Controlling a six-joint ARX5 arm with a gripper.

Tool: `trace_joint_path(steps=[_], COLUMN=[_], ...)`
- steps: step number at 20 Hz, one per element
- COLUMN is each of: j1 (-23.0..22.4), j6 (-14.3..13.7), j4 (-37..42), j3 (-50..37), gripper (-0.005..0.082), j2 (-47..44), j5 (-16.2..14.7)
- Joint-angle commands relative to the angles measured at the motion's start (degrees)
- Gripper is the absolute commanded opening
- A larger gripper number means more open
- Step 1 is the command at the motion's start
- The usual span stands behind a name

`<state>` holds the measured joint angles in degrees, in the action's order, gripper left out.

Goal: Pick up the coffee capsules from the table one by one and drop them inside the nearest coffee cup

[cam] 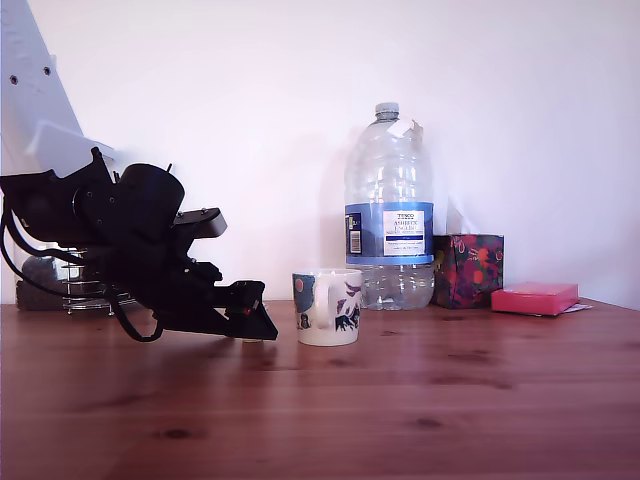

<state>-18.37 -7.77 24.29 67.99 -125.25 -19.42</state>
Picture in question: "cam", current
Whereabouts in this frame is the white patterned ceramic mug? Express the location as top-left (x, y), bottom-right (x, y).
top-left (292, 269), bottom-right (364, 347)

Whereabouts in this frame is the dark coffee beans layer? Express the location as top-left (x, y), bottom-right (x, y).
top-left (14, 279), bottom-right (69, 312)

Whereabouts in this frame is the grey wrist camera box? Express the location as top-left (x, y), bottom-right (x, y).
top-left (171, 205), bottom-right (229, 241)

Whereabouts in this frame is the thick black cable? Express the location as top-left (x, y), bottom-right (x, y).
top-left (0, 209), bottom-right (89, 304)

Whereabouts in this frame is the clear container with white lid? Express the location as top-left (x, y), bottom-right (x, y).
top-left (14, 238), bottom-right (101, 312)

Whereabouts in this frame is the thin black cable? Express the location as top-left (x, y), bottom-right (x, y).
top-left (109, 293), bottom-right (166, 344)

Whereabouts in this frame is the floral tissue box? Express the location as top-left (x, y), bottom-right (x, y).
top-left (431, 233), bottom-right (506, 311)

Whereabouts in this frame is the flat pink box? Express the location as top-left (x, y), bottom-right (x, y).
top-left (490, 282), bottom-right (581, 319)

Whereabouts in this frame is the large clear water bottle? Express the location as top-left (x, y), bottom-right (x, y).
top-left (344, 103), bottom-right (437, 312)

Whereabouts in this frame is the chrome wire utensil rack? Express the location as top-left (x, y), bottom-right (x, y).
top-left (62, 277), bottom-right (147, 318)

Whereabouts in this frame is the white tissue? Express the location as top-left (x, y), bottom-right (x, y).
top-left (446, 192), bottom-right (484, 237)

